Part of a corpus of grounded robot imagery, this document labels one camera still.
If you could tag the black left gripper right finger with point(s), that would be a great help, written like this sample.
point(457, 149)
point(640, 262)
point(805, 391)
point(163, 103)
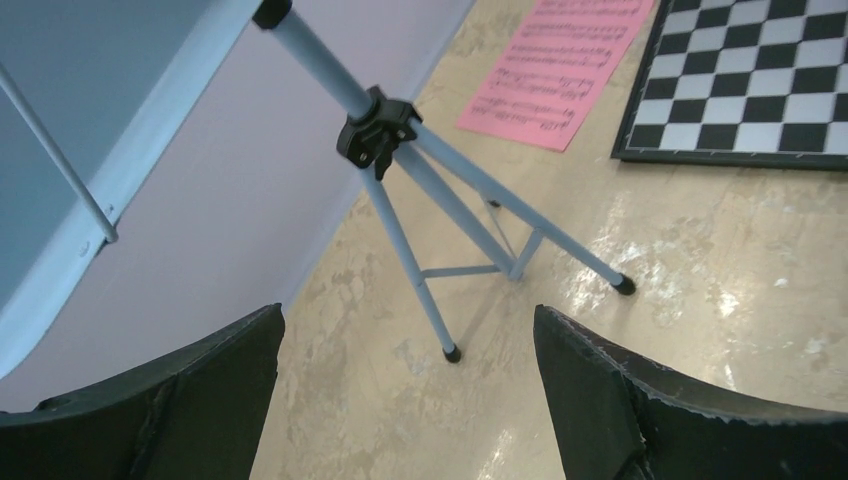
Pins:
point(617, 414)

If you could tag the black white chessboard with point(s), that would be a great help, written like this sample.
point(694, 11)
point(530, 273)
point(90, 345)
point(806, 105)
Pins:
point(758, 84)

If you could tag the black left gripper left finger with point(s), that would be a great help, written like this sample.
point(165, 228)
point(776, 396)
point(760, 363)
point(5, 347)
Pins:
point(195, 413)

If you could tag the pink sheet music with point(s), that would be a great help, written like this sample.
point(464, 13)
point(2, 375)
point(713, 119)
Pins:
point(553, 70)

